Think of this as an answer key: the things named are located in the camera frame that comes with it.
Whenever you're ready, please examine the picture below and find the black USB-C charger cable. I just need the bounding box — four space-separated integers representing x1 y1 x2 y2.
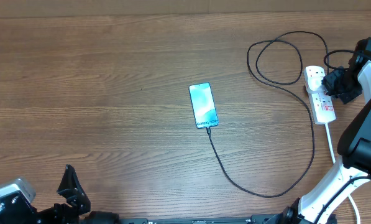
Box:
206 30 331 198

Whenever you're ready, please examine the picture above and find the blue Galaxy smartphone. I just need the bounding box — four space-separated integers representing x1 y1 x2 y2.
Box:
188 83 219 129

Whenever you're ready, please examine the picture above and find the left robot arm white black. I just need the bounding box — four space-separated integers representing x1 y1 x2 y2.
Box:
0 164 120 224

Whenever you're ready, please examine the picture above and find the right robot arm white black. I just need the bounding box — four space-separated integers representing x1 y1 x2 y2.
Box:
265 37 371 223

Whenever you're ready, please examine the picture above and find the white charger plug adapter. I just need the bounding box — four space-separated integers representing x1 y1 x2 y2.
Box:
306 76 325 94

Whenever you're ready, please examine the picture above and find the white power strip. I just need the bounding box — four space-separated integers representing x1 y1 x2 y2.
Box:
303 65 337 125

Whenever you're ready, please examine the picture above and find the white power strip cord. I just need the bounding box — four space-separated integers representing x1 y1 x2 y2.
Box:
324 123 362 224

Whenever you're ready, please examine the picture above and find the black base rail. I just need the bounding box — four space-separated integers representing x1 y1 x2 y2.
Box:
119 213 338 224

